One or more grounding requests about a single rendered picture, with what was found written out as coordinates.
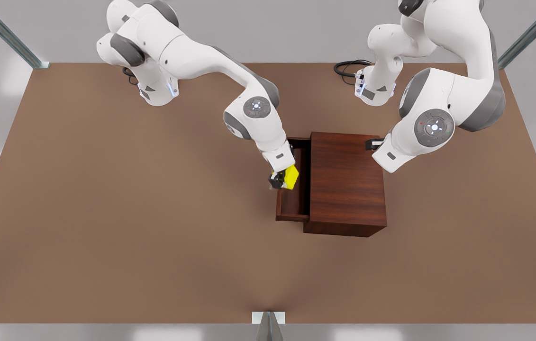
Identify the silver frame post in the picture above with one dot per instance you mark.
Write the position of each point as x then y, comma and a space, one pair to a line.
531, 33
268, 327
4, 33

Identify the yellow box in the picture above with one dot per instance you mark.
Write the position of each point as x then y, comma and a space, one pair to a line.
291, 176

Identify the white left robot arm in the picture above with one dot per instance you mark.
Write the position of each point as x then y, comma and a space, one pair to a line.
457, 90

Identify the dark wooden cabinet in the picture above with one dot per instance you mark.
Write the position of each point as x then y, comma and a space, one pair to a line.
346, 183

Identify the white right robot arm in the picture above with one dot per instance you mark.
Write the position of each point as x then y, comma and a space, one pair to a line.
187, 52

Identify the dark wooden drawer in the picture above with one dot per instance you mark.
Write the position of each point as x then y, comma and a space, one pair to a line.
294, 199

